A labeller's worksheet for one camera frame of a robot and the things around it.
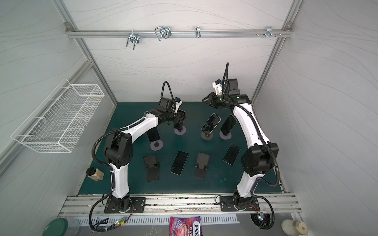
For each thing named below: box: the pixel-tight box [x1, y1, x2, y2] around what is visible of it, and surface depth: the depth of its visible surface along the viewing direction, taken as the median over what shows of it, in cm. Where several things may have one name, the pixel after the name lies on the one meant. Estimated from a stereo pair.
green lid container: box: [42, 217, 68, 236], surface depth 61 cm
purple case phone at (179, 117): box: [173, 108, 187, 131], surface depth 88 cm
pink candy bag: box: [169, 215, 203, 236], surface depth 67 cm
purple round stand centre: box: [174, 125, 187, 136], surface depth 104 cm
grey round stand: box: [200, 131, 214, 141], surface depth 103 cm
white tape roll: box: [281, 219, 309, 236], surface depth 62 cm
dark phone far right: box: [220, 114, 238, 137], surface depth 95 cm
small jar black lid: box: [86, 167, 105, 181], surface depth 79 cm
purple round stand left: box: [150, 139, 164, 151], surface depth 97 cm
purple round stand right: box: [219, 130, 232, 141], surface depth 102 cm
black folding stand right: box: [194, 152, 210, 180], surface depth 82 cm
